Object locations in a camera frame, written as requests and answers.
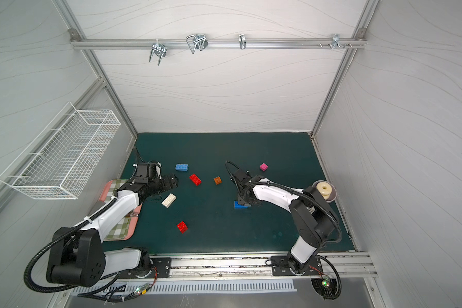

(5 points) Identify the white 2x4 lego brick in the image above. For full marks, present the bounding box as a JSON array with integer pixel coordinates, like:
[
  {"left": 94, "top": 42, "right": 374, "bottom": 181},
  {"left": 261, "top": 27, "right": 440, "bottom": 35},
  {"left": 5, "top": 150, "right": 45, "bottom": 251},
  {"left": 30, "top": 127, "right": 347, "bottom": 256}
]
[{"left": 162, "top": 193, "right": 177, "bottom": 208}]

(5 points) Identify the red 2x4 lego brick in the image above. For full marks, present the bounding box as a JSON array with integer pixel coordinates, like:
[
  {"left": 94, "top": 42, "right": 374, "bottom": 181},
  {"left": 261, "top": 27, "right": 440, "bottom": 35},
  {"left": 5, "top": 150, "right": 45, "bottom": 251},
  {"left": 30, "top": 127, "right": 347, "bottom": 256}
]
[{"left": 189, "top": 174, "right": 201, "bottom": 186}]

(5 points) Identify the red 2x2 lego brick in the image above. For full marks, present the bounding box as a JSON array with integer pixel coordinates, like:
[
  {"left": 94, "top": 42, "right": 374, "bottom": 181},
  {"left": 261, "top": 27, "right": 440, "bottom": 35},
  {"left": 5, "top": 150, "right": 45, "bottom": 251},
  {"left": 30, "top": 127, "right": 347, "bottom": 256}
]
[{"left": 177, "top": 221, "right": 189, "bottom": 234}]

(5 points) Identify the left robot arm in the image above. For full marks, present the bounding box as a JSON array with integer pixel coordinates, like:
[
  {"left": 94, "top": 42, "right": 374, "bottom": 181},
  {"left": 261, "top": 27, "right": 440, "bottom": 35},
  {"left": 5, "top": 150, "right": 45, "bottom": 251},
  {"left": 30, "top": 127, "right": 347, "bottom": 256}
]
[{"left": 46, "top": 174, "right": 178, "bottom": 287}]

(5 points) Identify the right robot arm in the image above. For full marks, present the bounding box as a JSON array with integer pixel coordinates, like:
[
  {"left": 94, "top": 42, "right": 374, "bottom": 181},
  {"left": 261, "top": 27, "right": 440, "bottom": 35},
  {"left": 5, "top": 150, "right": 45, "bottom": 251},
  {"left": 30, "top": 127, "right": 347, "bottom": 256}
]
[{"left": 230, "top": 169, "right": 343, "bottom": 275}]

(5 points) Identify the magenta 2x2 lego brick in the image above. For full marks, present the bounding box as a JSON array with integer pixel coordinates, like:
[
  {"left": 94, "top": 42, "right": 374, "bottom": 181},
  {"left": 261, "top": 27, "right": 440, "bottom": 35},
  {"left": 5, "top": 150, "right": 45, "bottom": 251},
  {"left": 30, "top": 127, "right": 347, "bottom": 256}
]
[{"left": 259, "top": 163, "right": 268, "bottom": 171}]

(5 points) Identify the light blue 2x4 lego brick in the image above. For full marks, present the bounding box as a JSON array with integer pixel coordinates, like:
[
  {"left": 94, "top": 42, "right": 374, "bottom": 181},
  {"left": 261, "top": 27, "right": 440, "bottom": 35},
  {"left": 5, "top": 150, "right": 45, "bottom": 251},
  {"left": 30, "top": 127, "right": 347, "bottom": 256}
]
[{"left": 175, "top": 164, "right": 189, "bottom": 171}]

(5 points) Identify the green table mat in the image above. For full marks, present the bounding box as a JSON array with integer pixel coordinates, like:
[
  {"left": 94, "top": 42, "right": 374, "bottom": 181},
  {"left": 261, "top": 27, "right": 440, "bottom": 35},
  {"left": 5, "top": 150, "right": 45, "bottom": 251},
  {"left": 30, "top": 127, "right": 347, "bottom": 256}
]
[{"left": 88, "top": 132, "right": 355, "bottom": 255}]

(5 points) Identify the pink tray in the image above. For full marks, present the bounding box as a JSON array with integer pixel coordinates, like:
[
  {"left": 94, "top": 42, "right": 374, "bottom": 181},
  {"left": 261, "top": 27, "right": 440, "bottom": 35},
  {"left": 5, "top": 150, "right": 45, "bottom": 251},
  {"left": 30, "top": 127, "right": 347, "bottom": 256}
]
[{"left": 98, "top": 178, "right": 143, "bottom": 241}]

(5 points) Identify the green checkered cloth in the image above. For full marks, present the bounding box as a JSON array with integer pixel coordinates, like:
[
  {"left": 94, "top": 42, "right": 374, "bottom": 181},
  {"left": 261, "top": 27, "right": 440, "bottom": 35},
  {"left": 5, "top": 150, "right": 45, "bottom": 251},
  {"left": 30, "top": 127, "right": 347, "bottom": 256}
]
[{"left": 101, "top": 178, "right": 139, "bottom": 240}]

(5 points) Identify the metal hook clamp left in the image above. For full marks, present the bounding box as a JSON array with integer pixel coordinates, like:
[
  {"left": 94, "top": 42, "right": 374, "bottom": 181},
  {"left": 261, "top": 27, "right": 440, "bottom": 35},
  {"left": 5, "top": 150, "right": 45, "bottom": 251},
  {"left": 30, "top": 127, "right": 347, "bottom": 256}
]
[{"left": 149, "top": 41, "right": 167, "bottom": 65}]

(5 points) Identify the metal hook clamp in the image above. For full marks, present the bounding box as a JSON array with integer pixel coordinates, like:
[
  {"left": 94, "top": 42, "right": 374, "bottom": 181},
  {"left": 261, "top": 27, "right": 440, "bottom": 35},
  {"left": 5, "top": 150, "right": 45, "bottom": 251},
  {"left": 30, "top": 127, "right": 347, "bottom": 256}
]
[
  {"left": 149, "top": 41, "right": 167, "bottom": 65},
  {"left": 186, "top": 33, "right": 209, "bottom": 54}
]

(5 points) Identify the metal hook clamp middle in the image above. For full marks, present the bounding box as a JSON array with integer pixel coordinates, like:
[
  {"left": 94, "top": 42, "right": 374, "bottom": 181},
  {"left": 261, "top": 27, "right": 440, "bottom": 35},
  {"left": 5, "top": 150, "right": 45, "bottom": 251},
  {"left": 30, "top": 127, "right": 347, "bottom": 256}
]
[{"left": 186, "top": 33, "right": 209, "bottom": 54}]

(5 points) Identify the metal clamp right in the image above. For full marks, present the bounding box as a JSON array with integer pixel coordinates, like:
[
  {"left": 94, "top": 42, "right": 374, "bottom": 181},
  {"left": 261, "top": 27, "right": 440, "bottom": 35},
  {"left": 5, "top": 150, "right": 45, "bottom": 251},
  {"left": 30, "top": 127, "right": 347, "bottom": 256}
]
[{"left": 318, "top": 34, "right": 352, "bottom": 50}]

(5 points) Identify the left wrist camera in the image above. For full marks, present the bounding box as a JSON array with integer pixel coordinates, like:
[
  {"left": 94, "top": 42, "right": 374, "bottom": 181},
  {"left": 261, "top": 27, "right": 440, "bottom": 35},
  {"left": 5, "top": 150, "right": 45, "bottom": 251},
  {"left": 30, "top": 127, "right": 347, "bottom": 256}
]
[{"left": 136, "top": 161, "right": 161, "bottom": 180}]

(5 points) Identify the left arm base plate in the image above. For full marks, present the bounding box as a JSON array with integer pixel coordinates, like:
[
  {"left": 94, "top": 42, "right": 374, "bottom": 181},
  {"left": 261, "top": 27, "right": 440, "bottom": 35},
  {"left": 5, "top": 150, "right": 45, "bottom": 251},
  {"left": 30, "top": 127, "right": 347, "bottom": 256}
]
[{"left": 119, "top": 257, "right": 172, "bottom": 279}]

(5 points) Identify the bowl with cream ring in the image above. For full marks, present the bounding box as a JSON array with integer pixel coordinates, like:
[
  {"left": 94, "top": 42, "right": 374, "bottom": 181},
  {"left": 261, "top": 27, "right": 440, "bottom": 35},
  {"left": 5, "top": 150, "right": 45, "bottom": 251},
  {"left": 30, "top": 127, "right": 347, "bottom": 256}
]
[{"left": 313, "top": 180, "right": 337, "bottom": 203}]

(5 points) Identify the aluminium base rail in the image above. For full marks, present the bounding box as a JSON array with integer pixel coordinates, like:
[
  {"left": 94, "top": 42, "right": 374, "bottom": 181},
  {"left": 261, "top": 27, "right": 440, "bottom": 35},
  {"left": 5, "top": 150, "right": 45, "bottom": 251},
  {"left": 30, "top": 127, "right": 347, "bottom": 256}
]
[{"left": 61, "top": 252, "right": 379, "bottom": 284}]

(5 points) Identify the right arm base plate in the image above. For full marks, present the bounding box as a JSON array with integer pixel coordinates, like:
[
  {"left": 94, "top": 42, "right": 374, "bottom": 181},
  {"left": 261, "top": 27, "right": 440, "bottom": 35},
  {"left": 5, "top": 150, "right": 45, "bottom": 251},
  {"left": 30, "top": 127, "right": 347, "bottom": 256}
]
[{"left": 265, "top": 255, "right": 323, "bottom": 277}]

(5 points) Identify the white wire basket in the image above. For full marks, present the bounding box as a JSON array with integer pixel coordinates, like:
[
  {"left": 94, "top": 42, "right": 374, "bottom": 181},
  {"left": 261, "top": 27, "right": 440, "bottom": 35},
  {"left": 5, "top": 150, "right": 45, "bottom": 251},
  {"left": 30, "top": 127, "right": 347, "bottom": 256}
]
[{"left": 0, "top": 103, "right": 121, "bottom": 200}]

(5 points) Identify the white slotted cable duct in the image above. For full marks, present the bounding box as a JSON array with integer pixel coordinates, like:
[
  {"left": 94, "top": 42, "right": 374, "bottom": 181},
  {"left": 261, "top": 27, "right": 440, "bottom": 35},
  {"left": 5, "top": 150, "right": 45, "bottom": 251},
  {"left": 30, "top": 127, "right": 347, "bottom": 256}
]
[{"left": 71, "top": 279, "right": 297, "bottom": 296}]

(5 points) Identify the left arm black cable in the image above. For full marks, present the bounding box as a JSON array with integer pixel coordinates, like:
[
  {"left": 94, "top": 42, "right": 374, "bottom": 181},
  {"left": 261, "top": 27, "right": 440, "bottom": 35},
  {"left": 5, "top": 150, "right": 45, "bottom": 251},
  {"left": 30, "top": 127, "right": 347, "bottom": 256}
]
[{"left": 22, "top": 148, "right": 159, "bottom": 304}]

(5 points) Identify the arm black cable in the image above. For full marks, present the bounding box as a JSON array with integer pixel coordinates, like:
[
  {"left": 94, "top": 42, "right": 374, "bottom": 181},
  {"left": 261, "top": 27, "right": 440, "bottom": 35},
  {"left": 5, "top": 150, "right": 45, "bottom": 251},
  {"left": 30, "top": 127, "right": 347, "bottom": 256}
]
[
  {"left": 225, "top": 160, "right": 343, "bottom": 300},
  {"left": 22, "top": 148, "right": 159, "bottom": 304}
]

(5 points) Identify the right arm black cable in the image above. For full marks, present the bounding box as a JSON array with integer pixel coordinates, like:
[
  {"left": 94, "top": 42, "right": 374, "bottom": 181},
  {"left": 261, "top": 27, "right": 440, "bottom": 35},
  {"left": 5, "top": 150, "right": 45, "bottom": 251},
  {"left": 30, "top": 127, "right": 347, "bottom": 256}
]
[{"left": 225, "top": 160, "right": 343, "bottom": 300}]

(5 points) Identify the metal ring clamp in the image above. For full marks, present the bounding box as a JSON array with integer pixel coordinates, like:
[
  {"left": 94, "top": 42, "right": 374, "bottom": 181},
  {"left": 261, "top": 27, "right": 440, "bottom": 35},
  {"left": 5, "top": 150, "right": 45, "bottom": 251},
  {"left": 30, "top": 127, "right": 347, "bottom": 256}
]
[{"left": 238, "top": 34, "right": 246, "bottom": 50}]

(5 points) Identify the aluminium crossbar rail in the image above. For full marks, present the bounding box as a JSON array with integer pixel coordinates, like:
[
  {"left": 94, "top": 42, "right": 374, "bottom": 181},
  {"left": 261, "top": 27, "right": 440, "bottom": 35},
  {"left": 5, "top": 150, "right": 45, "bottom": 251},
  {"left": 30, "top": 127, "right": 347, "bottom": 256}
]
[{"left": 71, "top": 37, "right": 368, "bottom": 51}]

